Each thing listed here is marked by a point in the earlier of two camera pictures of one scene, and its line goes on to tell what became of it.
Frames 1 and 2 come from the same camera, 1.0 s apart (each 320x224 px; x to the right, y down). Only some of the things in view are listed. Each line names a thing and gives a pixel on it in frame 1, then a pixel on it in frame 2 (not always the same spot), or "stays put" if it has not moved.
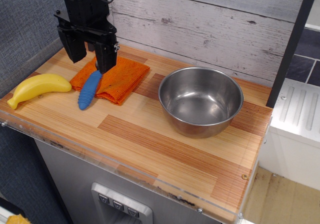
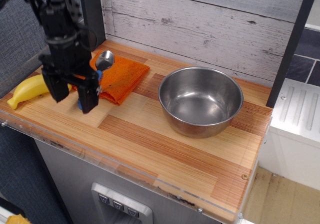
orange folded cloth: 115,86 stays put
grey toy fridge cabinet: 91,193 stays put
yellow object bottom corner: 17,219 stays put
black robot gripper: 88,17 → 68,60
